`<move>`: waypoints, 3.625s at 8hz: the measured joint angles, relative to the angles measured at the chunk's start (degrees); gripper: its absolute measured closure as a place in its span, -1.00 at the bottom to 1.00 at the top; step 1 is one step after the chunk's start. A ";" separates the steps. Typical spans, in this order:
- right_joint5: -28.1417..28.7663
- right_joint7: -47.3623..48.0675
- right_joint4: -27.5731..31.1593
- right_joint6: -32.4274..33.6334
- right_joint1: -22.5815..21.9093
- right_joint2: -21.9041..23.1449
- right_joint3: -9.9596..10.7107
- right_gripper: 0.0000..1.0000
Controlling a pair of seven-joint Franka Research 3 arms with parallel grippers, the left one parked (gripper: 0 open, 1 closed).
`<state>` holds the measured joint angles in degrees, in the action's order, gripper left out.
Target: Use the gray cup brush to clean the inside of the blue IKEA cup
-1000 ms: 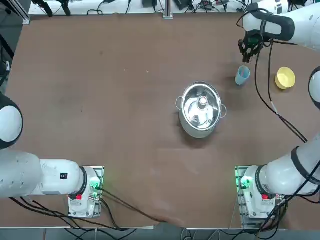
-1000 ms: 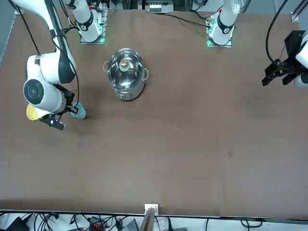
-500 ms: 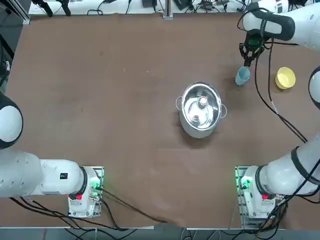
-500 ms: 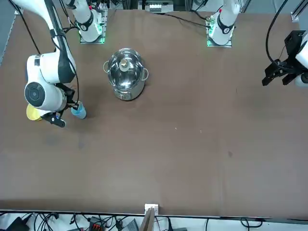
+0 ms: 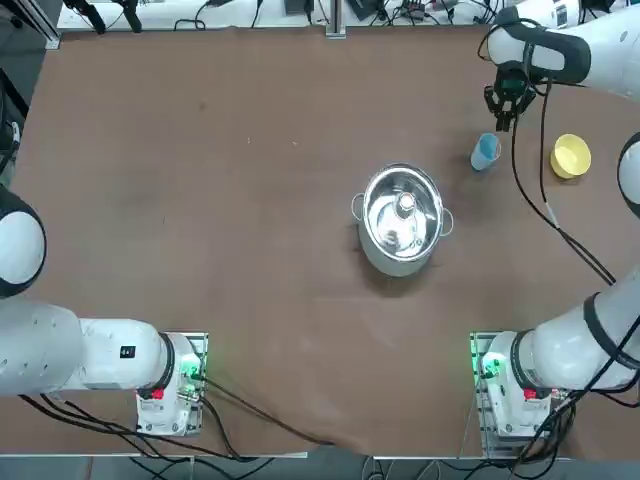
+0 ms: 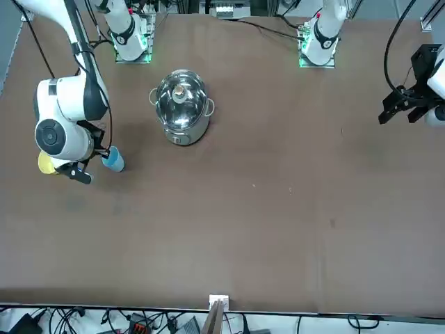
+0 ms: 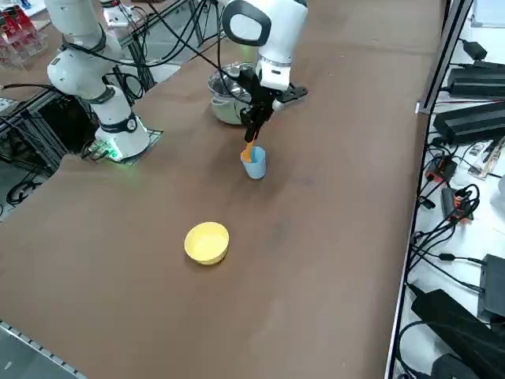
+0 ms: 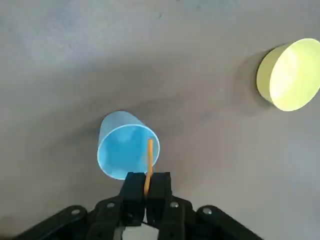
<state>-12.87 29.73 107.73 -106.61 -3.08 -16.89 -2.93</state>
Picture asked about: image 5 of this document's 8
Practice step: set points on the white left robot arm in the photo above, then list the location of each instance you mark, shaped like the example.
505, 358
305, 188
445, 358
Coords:
50, 350

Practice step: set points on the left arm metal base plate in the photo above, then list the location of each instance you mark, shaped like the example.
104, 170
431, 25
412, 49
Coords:
200, 345

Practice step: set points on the yellow plastic bowl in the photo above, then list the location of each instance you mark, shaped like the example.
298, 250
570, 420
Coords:
570, 155

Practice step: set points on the black stand leg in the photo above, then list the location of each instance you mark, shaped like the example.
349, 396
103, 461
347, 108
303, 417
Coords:
131, 17
92, 15

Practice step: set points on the aluminium frame post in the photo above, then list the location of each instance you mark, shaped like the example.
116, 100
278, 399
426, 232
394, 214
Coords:
335, 25

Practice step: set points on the glass pot lid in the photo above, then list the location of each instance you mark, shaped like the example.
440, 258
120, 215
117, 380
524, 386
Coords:
400, 225

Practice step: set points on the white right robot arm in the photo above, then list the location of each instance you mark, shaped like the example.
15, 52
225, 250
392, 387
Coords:
550, 345

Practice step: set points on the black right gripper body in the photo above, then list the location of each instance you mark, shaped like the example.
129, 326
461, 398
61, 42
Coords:
512, 75

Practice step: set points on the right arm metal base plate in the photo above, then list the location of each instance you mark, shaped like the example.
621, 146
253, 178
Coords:
477, 350

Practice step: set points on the grey electric cooking pot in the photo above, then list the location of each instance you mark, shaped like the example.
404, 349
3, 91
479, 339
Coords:
390, 267

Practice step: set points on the blue plastic cup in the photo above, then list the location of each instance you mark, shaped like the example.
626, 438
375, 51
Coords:
481, 160

